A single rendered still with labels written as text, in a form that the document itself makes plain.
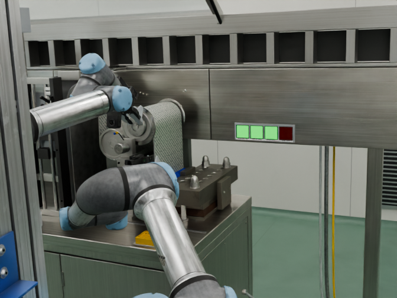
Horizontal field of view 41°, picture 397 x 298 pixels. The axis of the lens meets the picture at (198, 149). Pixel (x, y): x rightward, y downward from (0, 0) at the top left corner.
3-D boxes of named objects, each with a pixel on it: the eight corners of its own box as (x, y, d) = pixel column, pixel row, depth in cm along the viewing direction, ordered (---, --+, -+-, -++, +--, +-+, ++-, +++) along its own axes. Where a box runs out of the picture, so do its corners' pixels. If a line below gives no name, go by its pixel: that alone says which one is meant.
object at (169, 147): (155, 186, 202) (153, 138, 198) (182, 171, 223) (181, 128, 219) (156, 186, 202) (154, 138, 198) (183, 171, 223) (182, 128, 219)
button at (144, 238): (135, 243, 177) (134, 237, 177) (145, 236, 183) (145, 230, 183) (153, 246, 174) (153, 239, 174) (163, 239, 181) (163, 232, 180)
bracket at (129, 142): (120, 219, 202) (114, 141, 196) (129, 214, 208) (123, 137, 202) (131, 220, 200) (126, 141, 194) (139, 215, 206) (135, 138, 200)
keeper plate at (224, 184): (217, 209, 207) (216, 182, 204) (226, 201, 216) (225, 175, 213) (223, 210, 206) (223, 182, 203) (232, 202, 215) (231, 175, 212)
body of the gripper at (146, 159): (155, 154, 192) (138, 161, 181) (156, 177, 194) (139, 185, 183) (136, 152, 195) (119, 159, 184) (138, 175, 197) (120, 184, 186)
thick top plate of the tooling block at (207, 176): (160, 203, 197) (159, 187, 196) (203, 176, 233) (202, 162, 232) (199, 207, 191) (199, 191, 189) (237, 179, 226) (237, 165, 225)
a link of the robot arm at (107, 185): (83, 213, 128) (61, 239, 172) (127, 206, 133) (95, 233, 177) (75, 167, 131) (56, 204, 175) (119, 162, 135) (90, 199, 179)
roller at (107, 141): (100, 158, 209) (97, 128, 206) (133, 145, 231) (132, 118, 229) (126, 160, 204) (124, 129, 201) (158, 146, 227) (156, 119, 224)
